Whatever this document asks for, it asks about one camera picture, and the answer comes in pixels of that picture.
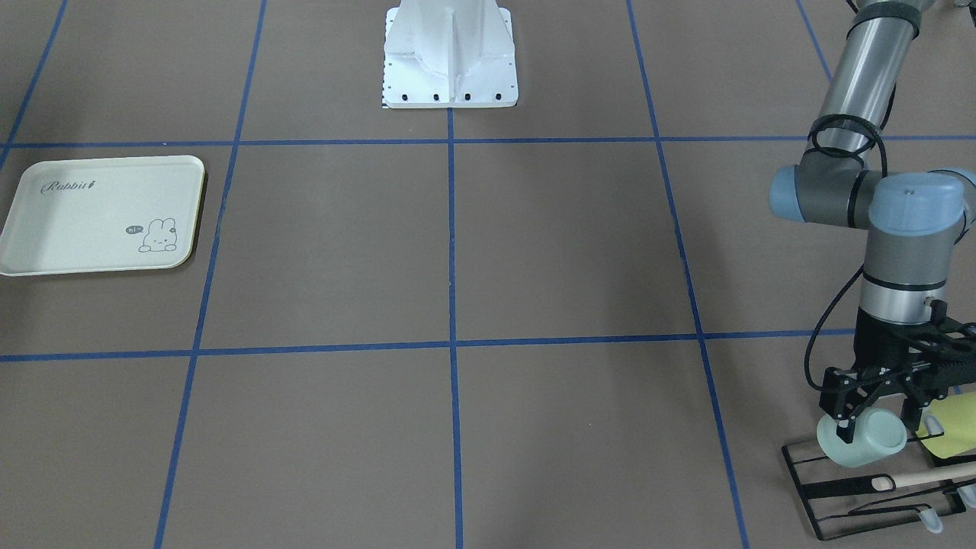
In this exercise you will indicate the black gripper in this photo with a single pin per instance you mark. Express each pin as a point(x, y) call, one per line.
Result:
point(877, 336)

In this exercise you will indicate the mint green cup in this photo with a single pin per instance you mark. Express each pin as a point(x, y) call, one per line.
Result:
point(878, 434)

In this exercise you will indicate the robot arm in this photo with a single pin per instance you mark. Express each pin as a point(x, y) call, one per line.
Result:
point(913, 220)

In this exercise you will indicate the yellow cup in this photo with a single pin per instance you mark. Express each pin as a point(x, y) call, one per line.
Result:
point(948, 427)

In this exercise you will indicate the cream rabbit print tray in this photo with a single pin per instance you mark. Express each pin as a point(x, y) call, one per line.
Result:
point(103, 215)

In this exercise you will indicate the black wire cup rack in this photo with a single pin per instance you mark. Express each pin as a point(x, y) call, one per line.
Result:
point(914, 488)

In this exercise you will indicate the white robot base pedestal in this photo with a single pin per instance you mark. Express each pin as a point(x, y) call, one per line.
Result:
point(449, 54)

